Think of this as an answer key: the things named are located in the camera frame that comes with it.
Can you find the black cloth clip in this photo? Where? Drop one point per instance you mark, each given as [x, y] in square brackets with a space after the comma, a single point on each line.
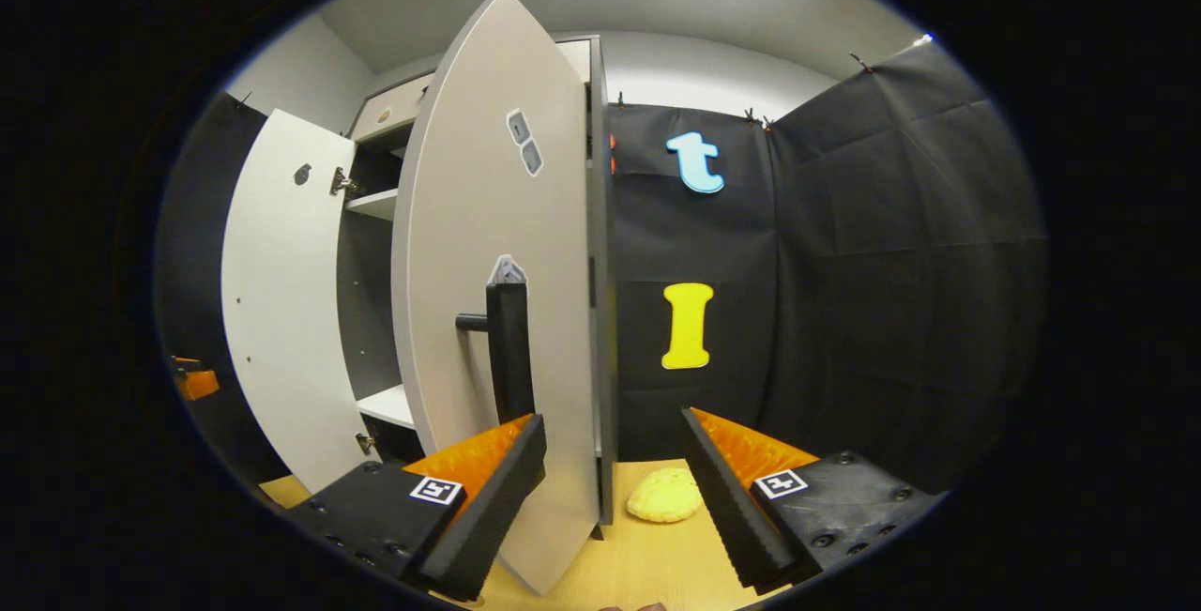
[859, 61]
[755, 116]

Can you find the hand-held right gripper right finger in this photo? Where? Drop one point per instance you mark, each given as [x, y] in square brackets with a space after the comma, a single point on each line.
[727, 508]

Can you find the white cabinet door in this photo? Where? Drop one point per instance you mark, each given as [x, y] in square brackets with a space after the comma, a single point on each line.
[469, 245]
[281, 311]

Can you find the white cabinet shelf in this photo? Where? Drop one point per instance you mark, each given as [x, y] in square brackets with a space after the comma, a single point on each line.
[375, 205]

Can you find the grey and white cabinet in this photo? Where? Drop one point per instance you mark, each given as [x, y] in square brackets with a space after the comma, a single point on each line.
[361, 311]

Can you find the white cabinet drawer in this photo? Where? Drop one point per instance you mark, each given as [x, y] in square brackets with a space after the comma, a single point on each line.
[389, 109]

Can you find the black backdrop cloth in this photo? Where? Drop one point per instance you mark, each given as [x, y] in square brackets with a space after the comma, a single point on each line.
[891, 264]

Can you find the yellow bun-shaped object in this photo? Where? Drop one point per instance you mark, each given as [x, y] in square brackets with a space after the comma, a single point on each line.
[664, 496]

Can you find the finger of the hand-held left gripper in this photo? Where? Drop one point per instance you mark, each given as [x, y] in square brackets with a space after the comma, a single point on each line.
[195, 383]

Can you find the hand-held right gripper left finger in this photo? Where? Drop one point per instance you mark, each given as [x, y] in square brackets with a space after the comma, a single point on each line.
[497, 517]

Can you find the metal door hinge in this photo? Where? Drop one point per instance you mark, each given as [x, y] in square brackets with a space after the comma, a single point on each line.
[365, 443]
[342, 182]

